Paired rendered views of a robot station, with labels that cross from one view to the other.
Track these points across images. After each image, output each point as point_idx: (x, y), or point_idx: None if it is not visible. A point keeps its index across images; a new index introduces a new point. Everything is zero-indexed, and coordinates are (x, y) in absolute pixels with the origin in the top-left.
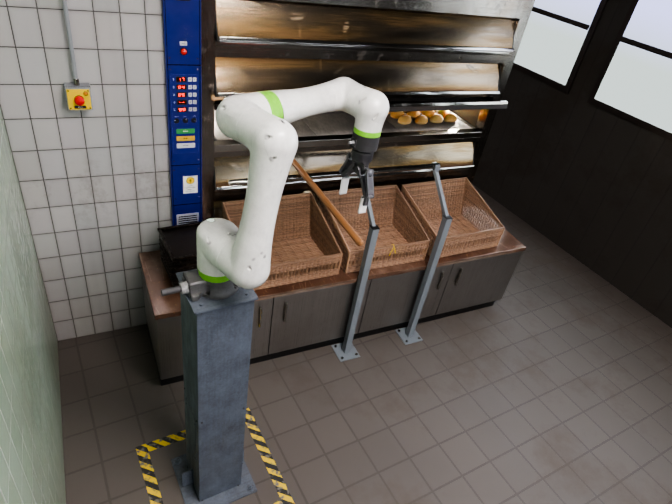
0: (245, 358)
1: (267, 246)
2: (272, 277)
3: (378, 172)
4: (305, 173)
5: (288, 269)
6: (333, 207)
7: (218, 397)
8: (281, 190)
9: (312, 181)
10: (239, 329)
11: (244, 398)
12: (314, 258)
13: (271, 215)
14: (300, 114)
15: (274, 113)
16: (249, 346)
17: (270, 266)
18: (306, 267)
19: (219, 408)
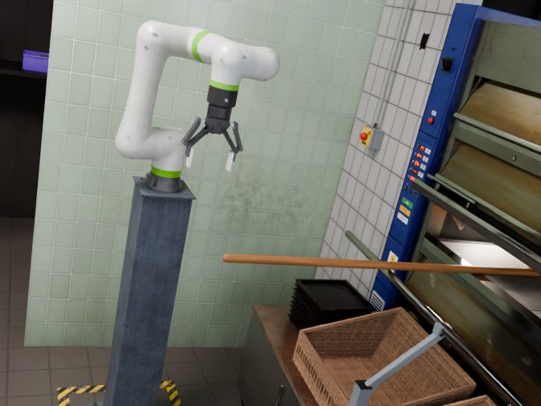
0: (133, 260)
1: (125, 116)
2: (308, 366)
3: (455, 345)
4: (379, 261)
5: (318, 371)
6: (299, 257)
7: (123, 287)
8: (137, 72)
9: (360, 260)
10: (137, 221)
11: (125, 312)
12: (336, 386)
13: (130, 90)
14: (210, 52)
15: (194, 40)
16: (135, 248)
17: (310, 346)
18: (328, 391)
19: (121, 301)
